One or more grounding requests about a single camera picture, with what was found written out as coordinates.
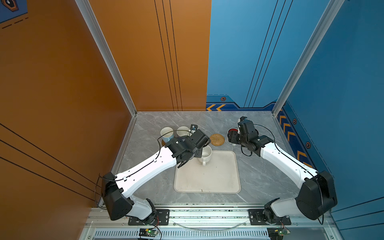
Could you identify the red inside white mug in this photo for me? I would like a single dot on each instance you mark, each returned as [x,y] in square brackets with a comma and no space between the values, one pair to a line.
[233,136]

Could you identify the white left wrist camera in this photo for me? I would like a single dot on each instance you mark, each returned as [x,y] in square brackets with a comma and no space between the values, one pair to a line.
[193,128]

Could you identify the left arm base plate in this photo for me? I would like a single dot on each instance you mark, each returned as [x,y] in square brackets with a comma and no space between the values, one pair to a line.
[160,218]

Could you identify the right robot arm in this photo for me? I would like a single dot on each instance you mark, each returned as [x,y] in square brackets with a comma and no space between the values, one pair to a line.
[317,193]

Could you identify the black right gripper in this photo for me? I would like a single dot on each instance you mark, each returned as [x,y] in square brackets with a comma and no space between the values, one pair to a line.
[232,136]

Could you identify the aluminium front rail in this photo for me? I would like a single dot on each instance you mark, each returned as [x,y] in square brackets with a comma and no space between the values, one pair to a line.
[208,222]

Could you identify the aluminium corner post right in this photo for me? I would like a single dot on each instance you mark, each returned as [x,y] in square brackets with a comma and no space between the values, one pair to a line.
[318,34]

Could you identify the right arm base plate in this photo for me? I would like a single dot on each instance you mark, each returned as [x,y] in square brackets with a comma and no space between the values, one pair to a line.
[255,216]

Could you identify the white mug purple handle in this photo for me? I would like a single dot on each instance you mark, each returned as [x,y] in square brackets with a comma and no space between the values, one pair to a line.
[183,131]

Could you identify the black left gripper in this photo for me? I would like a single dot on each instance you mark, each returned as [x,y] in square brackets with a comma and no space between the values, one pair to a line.
[199,154]

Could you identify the aluminium corner post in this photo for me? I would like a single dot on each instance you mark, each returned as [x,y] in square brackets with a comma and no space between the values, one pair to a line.
[101,42]
[318,34]

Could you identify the white speckled mug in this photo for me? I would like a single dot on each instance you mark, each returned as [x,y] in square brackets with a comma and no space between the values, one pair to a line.
[206,155]

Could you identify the woven rattan round coaster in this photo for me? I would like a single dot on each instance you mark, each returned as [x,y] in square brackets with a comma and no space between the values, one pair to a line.
[217,140]

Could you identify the aluminium corner post left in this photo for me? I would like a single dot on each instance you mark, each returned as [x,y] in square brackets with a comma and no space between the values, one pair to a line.
[101,42]

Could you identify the left green circuit board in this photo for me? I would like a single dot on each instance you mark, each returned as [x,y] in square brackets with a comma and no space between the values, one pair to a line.
[148,234]

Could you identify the white serving tray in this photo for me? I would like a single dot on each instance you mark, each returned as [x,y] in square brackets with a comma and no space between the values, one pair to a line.
[220,175]

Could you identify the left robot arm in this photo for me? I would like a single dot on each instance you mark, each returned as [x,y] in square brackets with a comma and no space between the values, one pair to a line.
[117,191]

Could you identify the right circuit board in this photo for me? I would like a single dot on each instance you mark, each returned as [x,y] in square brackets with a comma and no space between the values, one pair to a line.
[278,234]

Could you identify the white mug blue handle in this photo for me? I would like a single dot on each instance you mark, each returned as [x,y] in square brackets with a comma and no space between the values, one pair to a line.
[167,134]

